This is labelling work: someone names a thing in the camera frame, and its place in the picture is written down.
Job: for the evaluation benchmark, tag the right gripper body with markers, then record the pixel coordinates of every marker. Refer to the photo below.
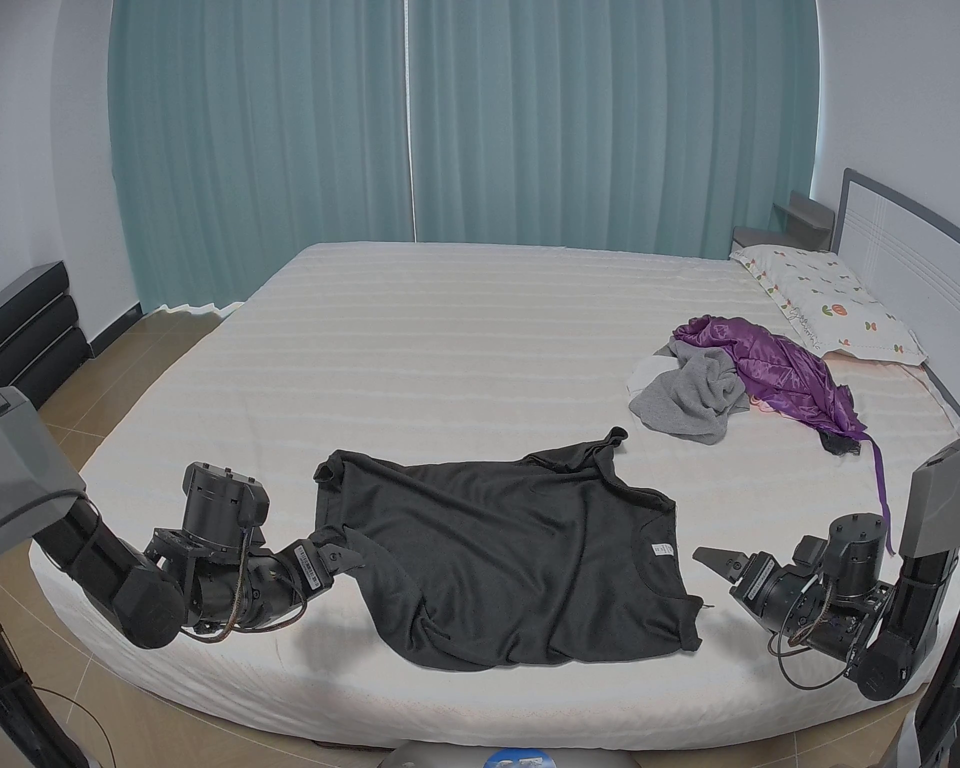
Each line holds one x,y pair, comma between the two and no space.
772,592

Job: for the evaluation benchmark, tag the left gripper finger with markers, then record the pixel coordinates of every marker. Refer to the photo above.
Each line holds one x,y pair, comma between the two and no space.
336,559

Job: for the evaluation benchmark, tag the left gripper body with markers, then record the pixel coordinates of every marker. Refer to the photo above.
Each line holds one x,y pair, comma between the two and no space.
289,577

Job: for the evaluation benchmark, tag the black T-shirt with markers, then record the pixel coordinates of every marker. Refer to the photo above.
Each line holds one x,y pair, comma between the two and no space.
487,540

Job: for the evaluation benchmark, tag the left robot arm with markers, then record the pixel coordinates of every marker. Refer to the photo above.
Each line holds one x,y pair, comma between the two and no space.
112,570

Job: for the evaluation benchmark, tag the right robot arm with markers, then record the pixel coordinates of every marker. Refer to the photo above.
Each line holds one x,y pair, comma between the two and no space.
926,510

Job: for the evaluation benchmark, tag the bed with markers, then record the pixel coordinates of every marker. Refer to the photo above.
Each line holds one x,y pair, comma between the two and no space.
450,337

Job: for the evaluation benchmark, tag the small black garment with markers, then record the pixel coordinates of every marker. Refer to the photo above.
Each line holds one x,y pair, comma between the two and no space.
840,444

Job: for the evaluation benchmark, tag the pink garment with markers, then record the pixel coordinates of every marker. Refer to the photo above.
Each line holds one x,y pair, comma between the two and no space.
761,405

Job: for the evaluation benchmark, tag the grey garment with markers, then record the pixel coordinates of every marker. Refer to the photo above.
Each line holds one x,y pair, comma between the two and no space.
690,397

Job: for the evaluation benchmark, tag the purple satin garment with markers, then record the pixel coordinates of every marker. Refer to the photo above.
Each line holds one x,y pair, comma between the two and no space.
780,367

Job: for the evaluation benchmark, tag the white garment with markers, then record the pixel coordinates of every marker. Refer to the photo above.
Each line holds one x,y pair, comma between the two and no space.
645,371

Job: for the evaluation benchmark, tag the white printed pillow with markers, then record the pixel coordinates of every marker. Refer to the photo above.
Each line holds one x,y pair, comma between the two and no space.
825,300

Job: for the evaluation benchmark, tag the black chest of drawers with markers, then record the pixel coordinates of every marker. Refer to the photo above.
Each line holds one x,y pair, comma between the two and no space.
37,330

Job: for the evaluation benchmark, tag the grey bedside table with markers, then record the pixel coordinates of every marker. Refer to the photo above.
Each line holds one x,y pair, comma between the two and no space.
802,210

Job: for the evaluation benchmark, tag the blue-green curtain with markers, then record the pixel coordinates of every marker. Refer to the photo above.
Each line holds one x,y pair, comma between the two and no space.
600,112
262,150

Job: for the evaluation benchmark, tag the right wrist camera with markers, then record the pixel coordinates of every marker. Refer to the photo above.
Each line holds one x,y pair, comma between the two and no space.
810,551

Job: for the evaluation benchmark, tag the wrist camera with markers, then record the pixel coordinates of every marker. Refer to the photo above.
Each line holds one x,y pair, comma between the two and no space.
810,551
255,502

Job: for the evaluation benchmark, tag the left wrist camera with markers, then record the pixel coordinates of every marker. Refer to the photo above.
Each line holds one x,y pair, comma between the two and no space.
255,502

